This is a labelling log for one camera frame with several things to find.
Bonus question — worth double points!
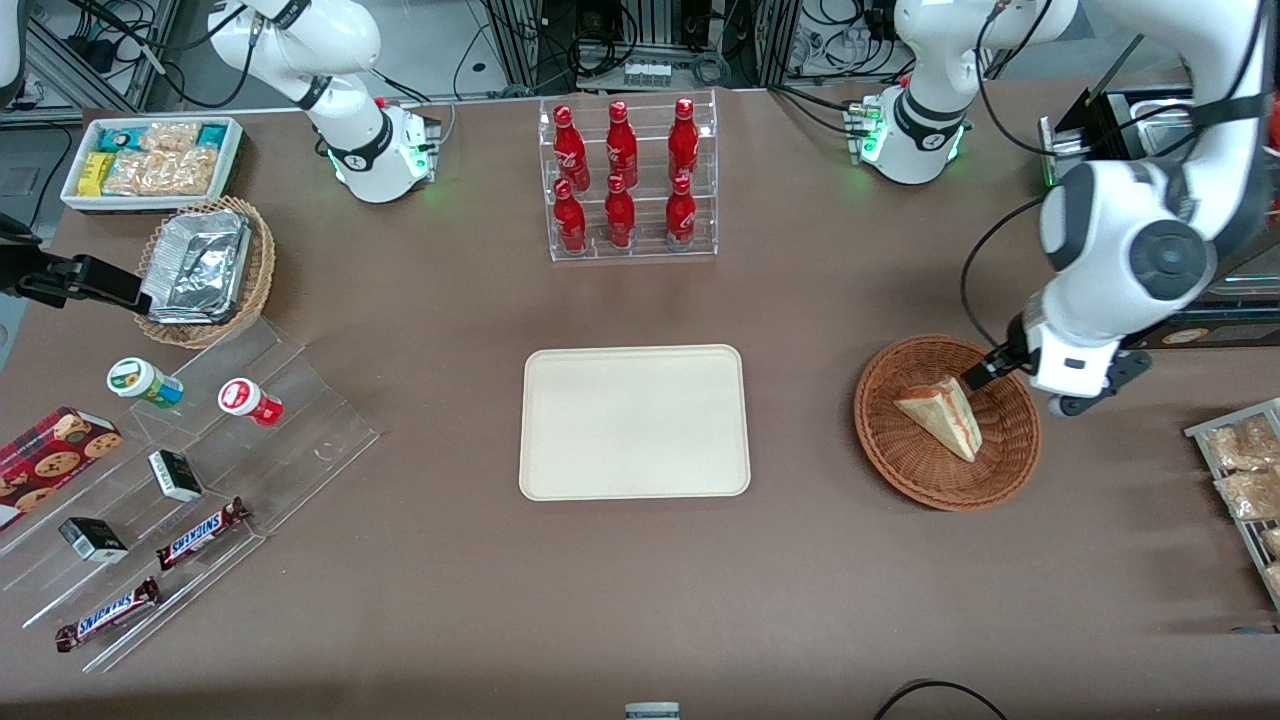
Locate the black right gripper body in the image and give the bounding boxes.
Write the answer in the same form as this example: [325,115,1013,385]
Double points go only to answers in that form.
[0,238,79,307]

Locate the triangular sandwich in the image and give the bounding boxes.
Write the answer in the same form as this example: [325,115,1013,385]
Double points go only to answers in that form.
[893,377,986,464]

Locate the brown round wicker basket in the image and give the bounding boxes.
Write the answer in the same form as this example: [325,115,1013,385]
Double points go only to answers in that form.
[853,334,1043,513]

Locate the light wicker basket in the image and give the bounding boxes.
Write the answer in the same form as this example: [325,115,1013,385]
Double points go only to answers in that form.
[133,195,278,350]

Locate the beige plastic tray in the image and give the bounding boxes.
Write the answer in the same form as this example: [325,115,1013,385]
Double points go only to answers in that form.
[518,344,752,501]

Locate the white plastic snack bin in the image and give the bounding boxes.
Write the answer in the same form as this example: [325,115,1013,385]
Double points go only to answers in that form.
[60,115,247,215]

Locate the silver foil containers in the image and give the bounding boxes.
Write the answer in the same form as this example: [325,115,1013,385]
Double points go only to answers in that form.
[139,208,254,327]

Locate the green lid snack cup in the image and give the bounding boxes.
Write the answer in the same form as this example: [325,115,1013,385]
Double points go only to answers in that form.
[106,356,185,410]

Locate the large clear cracker bag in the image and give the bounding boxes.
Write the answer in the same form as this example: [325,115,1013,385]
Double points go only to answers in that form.
[103,147,219,197]

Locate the small clear cracker bag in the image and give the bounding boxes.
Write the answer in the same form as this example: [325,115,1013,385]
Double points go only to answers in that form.
[140,121,202,154]

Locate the red lid snack cup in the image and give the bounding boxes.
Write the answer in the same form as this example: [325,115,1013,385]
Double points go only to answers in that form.
[217,377,285,428]

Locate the red plaid cookie box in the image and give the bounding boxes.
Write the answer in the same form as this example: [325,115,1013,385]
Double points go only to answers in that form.
[0,405,124,532]

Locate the small black box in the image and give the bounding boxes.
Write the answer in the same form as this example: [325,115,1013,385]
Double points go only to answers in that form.
[147,449,205,504]
[57,516,130,564]

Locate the clear acrylic stepped stand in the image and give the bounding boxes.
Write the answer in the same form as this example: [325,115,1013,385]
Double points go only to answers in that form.
[0,315,382,674]

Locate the black food warmer appliance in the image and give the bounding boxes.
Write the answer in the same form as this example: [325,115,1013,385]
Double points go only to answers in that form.
[1037,34,1280,352]

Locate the Snickers chocolate bar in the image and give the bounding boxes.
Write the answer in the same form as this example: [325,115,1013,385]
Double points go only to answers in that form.
[154,496,252,572]
[54,576,164,654]

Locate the red cola bottle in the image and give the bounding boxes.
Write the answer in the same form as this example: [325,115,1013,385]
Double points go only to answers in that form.
[603,174,638,250]
[552,178,589,254]
[554,105,592,192]
[605,100,640,189]
[664,173,699,249]
[667,97,701,185]

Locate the clear acrylic bottle rack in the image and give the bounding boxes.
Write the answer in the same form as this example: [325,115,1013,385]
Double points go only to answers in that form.
[538,88,719,264]

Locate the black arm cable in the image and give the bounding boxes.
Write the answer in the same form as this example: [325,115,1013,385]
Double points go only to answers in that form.
[959,193,1049,351]

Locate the aluminium frame rack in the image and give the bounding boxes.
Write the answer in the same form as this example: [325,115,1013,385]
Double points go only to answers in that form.
[22,0,183,113]

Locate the black floor cable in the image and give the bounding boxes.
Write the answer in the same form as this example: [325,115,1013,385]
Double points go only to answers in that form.
[872,679,1010,720]

